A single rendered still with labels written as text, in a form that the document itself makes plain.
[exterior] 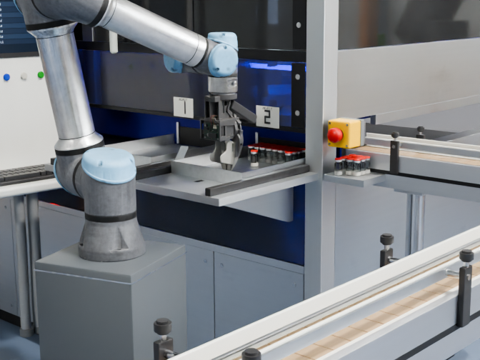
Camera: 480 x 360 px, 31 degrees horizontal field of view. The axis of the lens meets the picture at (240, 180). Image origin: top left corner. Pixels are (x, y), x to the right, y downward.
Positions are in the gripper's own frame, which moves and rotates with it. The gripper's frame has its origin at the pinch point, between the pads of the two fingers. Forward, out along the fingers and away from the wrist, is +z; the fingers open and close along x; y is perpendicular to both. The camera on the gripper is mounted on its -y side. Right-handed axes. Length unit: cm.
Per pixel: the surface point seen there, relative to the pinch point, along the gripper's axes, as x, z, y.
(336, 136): 19.2, -7.9, -20.7
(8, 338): -141, 91, -20
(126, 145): -54, 1, -11
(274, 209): 2.5, 13.6, -15.8
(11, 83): -89, -17, 5
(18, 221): -98, 31, 0
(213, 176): -4.1, 2.4, 1.8
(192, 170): -11.8, 1.6, 1.8
